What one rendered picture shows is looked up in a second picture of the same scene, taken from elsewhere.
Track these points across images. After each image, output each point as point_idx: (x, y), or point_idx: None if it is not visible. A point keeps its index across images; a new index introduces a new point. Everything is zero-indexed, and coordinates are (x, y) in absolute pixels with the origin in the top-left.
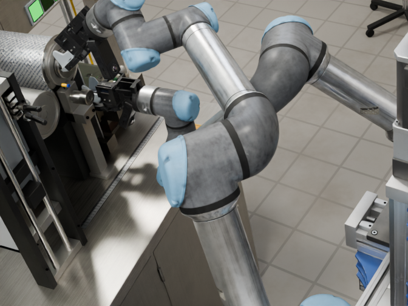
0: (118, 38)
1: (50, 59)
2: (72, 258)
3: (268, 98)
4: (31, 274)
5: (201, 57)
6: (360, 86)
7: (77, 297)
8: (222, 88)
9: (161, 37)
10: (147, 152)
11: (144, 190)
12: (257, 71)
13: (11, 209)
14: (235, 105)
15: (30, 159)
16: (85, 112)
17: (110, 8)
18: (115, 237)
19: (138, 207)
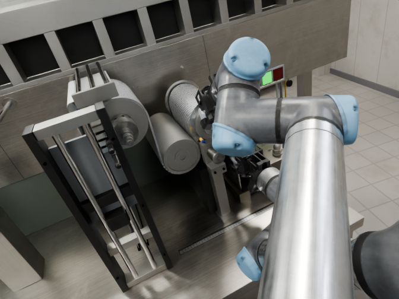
0: (215, 107)
1: (199, 115)
2: (152, 275)
3: (395, 284)
4: (125, 266)
5: (285, 174)
6: None
7: None
8: (273, 265)
9: (261, 123)
10: (265, 217)
11: (240, 251)
12: (395, 229)
13: (80, 226)
14: None
15: (117, 190)
16: (214, 167)
17: (221, 70)
18: (190, 279)
19: (225, 263)
